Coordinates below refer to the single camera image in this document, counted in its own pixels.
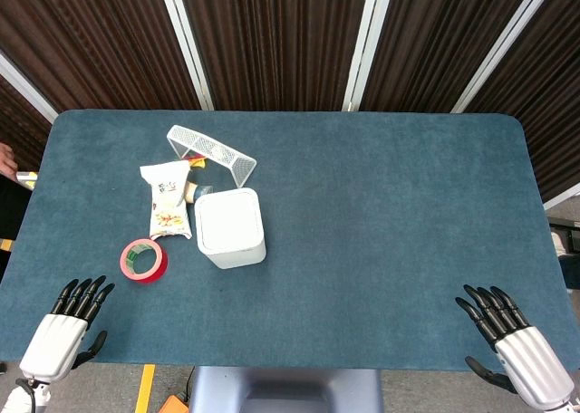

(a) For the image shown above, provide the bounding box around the black cable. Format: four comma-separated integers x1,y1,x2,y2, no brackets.
179,366,197,401

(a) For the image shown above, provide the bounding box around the orange box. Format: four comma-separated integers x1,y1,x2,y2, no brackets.
157,394,190,413

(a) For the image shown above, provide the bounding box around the white snack bag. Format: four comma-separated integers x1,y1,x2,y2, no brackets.
139,159,193,242

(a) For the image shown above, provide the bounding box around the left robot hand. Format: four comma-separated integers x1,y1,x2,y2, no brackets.
19,274,116,384

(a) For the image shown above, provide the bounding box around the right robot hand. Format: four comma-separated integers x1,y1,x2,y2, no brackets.
454,283,575,411

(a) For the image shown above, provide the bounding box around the white square container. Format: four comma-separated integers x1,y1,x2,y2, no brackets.
193,187,267,270

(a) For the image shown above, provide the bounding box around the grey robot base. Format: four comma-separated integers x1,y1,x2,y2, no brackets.
188,366,384,413

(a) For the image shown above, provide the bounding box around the blue table mat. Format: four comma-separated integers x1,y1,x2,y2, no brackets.
0,109,580,372

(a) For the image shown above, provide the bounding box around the white yellow card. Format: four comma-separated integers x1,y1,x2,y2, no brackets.
15,170,39,191

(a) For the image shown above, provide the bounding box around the person's hand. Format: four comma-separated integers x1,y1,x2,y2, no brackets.
0,142,19,182

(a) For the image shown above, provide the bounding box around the red tape roll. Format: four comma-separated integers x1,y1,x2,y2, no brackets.
119,238,169,284

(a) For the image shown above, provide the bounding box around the white mesh wire rack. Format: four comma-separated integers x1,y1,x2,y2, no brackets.
166,124,258,188

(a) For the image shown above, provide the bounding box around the small bottle with teal cap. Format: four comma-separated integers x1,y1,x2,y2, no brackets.
184,181,215,205

